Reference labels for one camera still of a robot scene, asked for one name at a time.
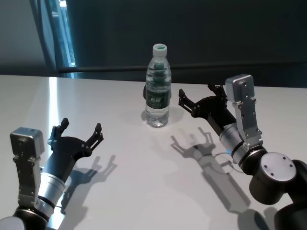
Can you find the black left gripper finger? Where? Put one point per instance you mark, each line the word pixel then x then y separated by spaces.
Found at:
pixel 94 140
pixel 58 131

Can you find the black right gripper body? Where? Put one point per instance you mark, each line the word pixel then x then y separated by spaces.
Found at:
pixel 213 110

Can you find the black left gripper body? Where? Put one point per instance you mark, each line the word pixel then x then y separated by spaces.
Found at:
pixel 67 153

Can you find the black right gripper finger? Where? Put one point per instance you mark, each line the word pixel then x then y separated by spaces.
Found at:
pixel 219 92
pixel 187 101

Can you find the clear water bottle green label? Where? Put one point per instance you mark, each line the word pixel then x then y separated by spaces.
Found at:
pixel 157 95

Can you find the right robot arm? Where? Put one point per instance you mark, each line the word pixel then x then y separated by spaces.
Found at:
pixel 271 172

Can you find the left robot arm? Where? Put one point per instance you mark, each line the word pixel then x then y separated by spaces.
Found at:
pixel 51 185

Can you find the green YES button black base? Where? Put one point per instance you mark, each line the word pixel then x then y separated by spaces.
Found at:
pixel 145 91

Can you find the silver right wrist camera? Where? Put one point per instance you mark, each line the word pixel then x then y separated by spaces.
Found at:
pixel 244 107

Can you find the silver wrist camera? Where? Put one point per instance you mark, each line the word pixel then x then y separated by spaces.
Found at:
pixel 244 107
pixel 26 143

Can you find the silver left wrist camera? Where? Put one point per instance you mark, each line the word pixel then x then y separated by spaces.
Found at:
pixel 26 143

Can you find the grey horizontal rail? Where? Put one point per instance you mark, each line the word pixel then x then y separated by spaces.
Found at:
pixel 108 69

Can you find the grey slanted frame post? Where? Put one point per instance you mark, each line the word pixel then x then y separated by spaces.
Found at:
pixel 45 43

